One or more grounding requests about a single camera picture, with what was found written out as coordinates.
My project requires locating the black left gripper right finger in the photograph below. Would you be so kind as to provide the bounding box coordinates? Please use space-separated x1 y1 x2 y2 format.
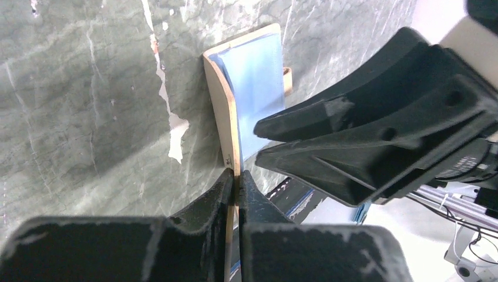
239 171 412 281

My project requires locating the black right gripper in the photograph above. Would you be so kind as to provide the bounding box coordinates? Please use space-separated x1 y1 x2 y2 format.
254 27 497 206

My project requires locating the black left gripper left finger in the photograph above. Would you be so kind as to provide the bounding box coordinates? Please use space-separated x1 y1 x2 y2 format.
1 169 234 281

